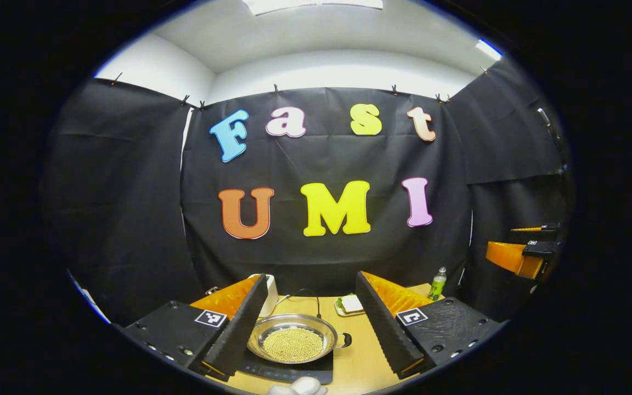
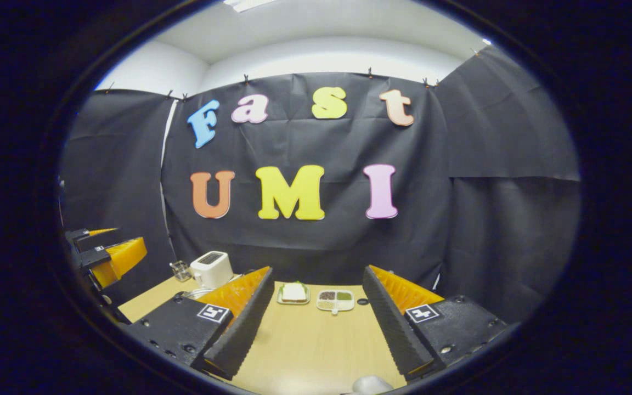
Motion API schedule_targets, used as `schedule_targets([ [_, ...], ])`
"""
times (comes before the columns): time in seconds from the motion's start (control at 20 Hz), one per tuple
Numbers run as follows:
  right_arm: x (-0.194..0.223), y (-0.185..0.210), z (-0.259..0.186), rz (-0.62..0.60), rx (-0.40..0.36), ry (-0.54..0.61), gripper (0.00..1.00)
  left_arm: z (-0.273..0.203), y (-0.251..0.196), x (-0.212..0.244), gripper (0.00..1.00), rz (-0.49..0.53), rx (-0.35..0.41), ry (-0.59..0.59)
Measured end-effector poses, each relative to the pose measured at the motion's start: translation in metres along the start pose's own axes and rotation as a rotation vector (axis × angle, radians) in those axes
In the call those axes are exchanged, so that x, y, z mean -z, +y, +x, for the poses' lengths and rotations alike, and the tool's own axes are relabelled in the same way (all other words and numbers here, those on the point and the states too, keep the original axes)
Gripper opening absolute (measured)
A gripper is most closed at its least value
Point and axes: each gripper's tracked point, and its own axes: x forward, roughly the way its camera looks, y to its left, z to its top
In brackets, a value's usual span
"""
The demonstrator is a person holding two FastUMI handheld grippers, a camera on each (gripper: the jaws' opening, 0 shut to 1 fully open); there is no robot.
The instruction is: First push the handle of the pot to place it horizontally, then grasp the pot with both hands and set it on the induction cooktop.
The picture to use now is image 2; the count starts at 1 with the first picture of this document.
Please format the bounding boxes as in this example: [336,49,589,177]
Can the sandwich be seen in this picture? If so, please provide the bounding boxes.
[282,281,308,301]

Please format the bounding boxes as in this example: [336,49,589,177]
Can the row of black cloth clips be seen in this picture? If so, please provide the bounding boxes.
[105,67,440,102]

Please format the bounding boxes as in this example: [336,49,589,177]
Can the white toaster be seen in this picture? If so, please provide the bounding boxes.
[190,251,234,290]

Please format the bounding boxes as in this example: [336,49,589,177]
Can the small white plate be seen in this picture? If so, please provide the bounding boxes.
[276,283,311,306]

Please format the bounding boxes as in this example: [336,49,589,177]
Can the white divided dish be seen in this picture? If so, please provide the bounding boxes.
[316,289,355,316]

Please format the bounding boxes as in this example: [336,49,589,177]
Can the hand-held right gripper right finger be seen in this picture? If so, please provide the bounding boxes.
[363,265,509,382]

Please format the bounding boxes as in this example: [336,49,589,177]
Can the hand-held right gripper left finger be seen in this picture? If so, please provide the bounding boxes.
[124,267,274,381]

